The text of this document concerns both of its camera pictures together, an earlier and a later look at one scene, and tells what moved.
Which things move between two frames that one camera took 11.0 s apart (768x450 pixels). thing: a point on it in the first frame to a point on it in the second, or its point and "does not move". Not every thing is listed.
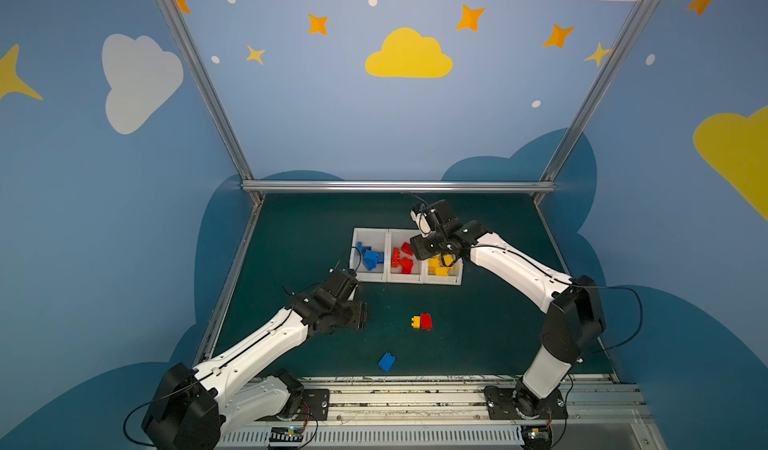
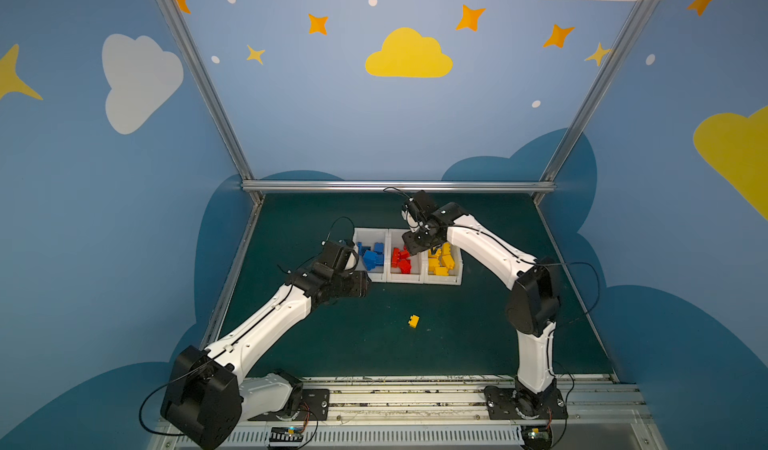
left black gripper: (355, 314) to (347, 282)
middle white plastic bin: (395, 240) does not move
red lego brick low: (407, 265) does not move
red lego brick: (426, 321) to (404, 255)
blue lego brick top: (370, 259) does not move
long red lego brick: (396, 257) does not move
